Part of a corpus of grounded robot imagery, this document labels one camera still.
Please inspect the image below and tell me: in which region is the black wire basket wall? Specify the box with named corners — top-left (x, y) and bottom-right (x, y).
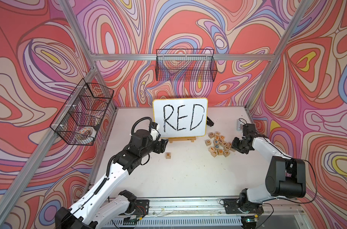
top-left (50, 79), bottom-right (114, 146)
top-left (155, 48), bottom-right (217, 82)

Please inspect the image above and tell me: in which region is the black wire basket left wall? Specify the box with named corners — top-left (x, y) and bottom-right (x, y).
top-left (50, 79), bottom-right (114, 146)

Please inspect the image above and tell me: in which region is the black wire basket back wall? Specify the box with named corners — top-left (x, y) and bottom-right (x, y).
top-left (155, 48), bottom-right (217, 82)

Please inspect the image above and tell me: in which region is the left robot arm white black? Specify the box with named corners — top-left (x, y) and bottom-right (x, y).
top-left (54, 117), bottom-right (168, 229)

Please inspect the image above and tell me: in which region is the tape roll in basket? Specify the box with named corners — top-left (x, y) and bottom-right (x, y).
top-left (76, 127), bottom-right (96, 143)

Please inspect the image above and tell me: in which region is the grey whiteboard eraser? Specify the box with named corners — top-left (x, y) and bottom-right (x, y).
top-left (237, 118), bottom-right (245, 132)

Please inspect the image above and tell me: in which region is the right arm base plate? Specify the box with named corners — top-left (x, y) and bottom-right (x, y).
top-left (219, 198), bottom-right (264, 215)

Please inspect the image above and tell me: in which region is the whiteboard with yellow rim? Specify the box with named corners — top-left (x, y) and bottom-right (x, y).
top-left (153, 98), bottom-right (208, 138)

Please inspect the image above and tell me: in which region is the aluminium rail at front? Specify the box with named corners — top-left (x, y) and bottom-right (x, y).
top-left (145, 196), bottom-right (305, 218)

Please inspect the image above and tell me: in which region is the wooden whiteboard stand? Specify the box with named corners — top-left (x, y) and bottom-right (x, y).
top-left (168, 137), bottom-right (196, 143)

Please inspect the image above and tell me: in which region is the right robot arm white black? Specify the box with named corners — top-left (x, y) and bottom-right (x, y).
top-left (232, 124), bottom-right (317, 207)

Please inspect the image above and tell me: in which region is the black binder clip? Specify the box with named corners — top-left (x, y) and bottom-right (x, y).
top-left (206, 117), bottom-right (214, 127)

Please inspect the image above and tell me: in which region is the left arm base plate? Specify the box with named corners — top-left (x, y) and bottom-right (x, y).
top-left (125, 199), bottom-right (150, 216)

